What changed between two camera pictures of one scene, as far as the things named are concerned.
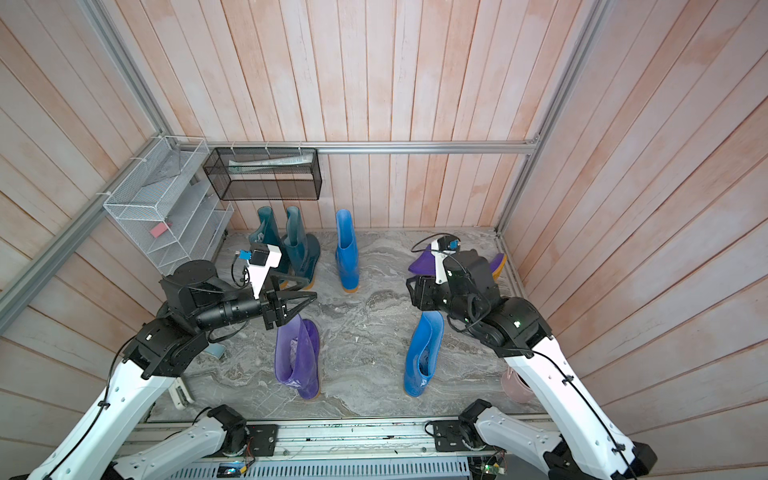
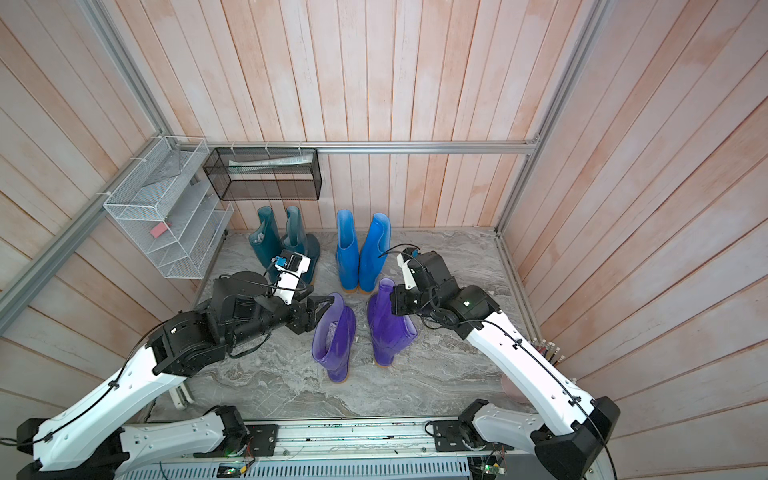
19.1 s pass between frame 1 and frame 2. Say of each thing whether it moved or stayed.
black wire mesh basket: stayed
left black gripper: moved
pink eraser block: stayed
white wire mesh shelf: stayed
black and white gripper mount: moved
